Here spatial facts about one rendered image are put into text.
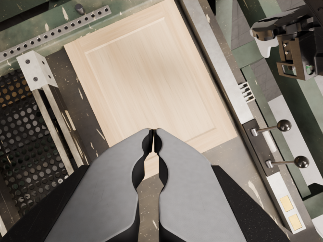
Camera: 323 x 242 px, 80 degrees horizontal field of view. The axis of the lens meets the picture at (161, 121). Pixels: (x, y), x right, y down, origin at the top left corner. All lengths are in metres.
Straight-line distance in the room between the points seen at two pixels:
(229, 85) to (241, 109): 0.09
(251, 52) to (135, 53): 0.45
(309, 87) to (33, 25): 0.99
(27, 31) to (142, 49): 0.40
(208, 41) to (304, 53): 0.48
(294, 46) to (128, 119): 0.55
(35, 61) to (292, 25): 0.72
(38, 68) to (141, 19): 0.40
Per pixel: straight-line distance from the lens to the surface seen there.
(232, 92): 0.74
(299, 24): 0.31
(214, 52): 0.75
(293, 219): 0.88
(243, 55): 0.87
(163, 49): 0.76
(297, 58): 0.33
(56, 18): 0.85
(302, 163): 0.71
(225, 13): 1.13
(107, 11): 0.80
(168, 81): 0.72
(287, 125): 0.67
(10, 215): 0.91
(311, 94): 0.86
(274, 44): 0.38
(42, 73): 0.78
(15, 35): 0.90
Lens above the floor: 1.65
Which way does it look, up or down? 39 degrees down
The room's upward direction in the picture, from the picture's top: 154 degrees clockwise
